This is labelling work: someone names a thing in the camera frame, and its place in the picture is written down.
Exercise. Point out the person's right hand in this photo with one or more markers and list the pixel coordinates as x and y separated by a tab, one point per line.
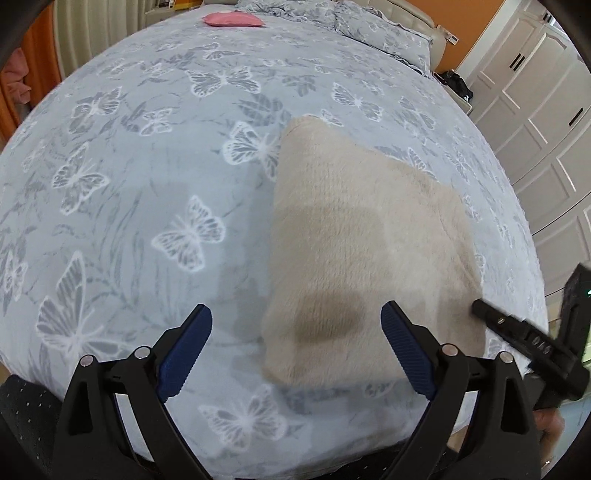
550	425

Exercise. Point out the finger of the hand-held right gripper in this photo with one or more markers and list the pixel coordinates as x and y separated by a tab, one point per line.
508	325

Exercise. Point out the white pleated curtain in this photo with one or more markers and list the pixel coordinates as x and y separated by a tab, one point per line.
101	27

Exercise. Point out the black bag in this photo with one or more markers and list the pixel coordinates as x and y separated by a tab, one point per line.
457	84

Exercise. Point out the cream knitted sweater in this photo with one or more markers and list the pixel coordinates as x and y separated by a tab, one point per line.
360	240

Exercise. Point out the pink hanging garment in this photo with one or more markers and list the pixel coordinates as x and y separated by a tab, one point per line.
14	74

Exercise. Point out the grey floral print pillow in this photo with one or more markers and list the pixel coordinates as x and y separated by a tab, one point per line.
388	34
286	7

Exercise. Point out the small pink pillow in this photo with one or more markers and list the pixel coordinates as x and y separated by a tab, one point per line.
233	19

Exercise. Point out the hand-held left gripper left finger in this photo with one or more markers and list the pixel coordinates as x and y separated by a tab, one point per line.
184	350

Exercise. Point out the beige padded headboard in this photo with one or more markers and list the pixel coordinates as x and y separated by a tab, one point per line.
415	9

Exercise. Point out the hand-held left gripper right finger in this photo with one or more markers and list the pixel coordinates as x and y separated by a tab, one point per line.
408	346

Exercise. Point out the grey butterfly print blanket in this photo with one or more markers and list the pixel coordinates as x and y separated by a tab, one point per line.
138	207

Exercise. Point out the white panelled wardrobe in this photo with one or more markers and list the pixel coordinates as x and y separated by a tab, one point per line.
545	115

